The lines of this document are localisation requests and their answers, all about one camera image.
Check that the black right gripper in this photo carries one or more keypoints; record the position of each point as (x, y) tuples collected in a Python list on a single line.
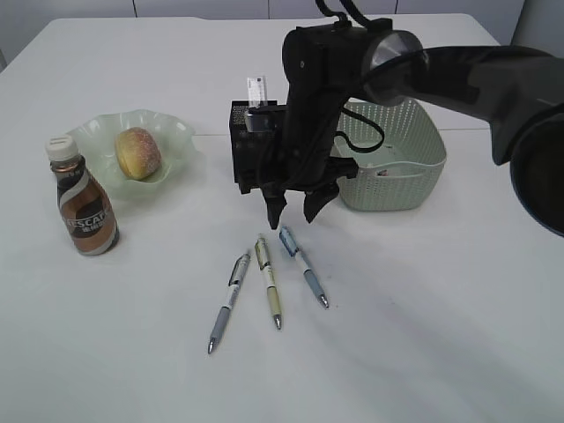
[(302, 161)]

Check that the blue pen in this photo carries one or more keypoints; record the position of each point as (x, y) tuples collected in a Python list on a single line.
[(295, 251)]

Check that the yellow-green pen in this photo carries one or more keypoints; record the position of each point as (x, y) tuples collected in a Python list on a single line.
[(263, 258)]

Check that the clear plastic ruler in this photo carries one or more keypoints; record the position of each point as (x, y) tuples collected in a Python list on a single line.
[(257, 92)]

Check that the sugared bread roll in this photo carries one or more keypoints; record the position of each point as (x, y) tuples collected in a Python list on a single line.
[(137, 153)]

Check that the brown Nescafe coffee bottle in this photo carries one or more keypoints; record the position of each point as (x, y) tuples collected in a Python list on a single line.
[(83, 204)]

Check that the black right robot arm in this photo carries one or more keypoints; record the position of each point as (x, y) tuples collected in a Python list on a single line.
[(518, 91)]

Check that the black mesh pen holder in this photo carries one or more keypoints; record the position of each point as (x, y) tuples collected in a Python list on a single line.
[(249, 150)]

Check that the grey grip pen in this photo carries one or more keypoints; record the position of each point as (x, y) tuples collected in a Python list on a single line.
[(233, 288)]

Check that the green plastic basket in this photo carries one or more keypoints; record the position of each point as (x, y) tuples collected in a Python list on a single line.
[(410, 147)]

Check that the green wavy glass plate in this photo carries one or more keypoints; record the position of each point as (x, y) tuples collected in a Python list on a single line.
[(96, 141)]

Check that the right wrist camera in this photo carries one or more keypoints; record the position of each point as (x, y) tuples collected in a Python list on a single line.
[(265, 118)]

